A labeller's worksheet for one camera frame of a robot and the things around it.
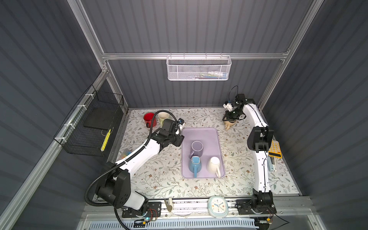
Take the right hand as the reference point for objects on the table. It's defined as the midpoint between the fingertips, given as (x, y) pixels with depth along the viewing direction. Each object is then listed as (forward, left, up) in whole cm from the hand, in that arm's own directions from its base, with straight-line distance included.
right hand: (226, 119), depth 104 cm
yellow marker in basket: (-31, +67, +22) cm, 78 cm away
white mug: (-36, +14, +2) cm, 38 cm away
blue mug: (-36, +24, +3) cm, 43 cm away
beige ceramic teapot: (-5, 0, 0) cm, 5 cm away
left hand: (-19, +34, +8) cm, 40 cm away
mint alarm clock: (-55, +13, -4) cm, 57 cm away
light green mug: (+2, +47, +2) cm, 48 cm away
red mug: (+3, +59, -1) cm, 59 cm away
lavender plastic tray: (-10, +12, -7) cm, 18 cm away
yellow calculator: (-22, -29, -7) cm, 37 cm away
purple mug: (-25, +22, +2) cm, 34 cm away
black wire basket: (-26, +80, +23) cm, 87 cm away
